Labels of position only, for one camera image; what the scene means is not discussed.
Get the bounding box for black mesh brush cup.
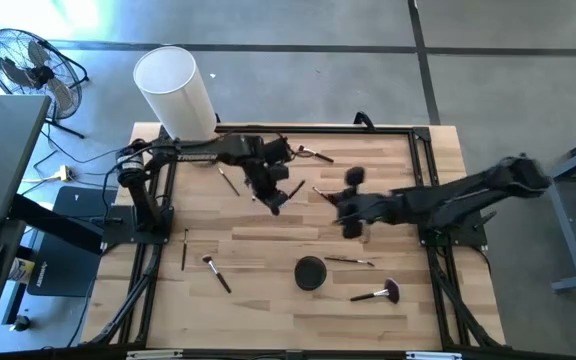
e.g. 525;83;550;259
293;255;328;292

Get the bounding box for black fan makeup brush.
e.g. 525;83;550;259
350;277;401;305

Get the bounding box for thin black liner brush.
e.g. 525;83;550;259
324;256;376;268

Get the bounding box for thin brush silver tip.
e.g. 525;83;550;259
217;167;241;197

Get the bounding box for black round knob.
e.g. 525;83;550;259
10;314;32;334

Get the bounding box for white shade table lamp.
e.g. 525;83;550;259
132;45;219;143

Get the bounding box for slim brush white ferrule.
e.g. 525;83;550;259
297;144;335;164

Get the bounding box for round-head brush silver ferrule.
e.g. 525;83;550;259
201;254;233;295

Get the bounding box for black desk foot beam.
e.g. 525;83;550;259
10;193;105;255

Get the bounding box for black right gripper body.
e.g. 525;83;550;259
336;167;369;240

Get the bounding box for grey metal table frame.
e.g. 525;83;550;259
520;127;576;294

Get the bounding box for black computer case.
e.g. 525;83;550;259
26;185;119;298

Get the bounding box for grey desk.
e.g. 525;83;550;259
0;94;53;224

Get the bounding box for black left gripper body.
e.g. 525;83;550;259
242;163;291;199

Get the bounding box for short black makeup pencil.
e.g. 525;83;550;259
287;179;307;200

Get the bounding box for silver frame bracket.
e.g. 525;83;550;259
406;351;464;360
126;349;184;360

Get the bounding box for yellow blue box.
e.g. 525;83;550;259
7;257;37;286

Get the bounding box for black floor fan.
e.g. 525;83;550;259
0;28;90;140

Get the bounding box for black aluminium table frame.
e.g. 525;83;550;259
87;122;507;360

